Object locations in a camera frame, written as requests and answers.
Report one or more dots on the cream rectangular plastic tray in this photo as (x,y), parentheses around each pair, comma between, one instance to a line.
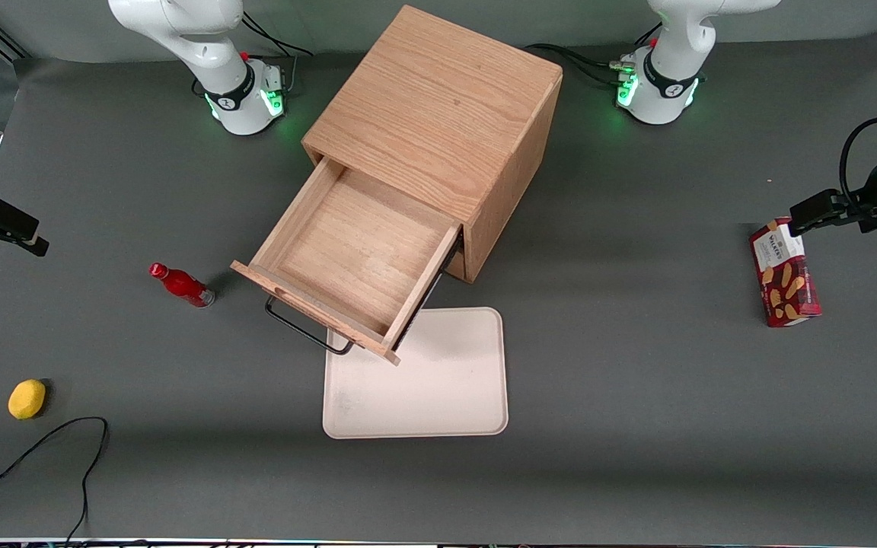
(438,380)

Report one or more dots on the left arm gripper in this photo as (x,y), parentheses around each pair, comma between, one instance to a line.
(875,185)

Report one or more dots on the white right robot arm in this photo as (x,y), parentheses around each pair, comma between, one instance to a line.
(218,53)

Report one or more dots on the red plastic bottle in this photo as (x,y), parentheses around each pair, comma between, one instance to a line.
(182,285)

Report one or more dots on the yellow lemon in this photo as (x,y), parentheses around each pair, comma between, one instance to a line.
(27,399)

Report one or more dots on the oak wooden drawer cabinet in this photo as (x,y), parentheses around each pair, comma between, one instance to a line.
(446,99)

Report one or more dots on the red shortbread cookie box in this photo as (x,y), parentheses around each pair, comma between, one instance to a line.
(787,278)

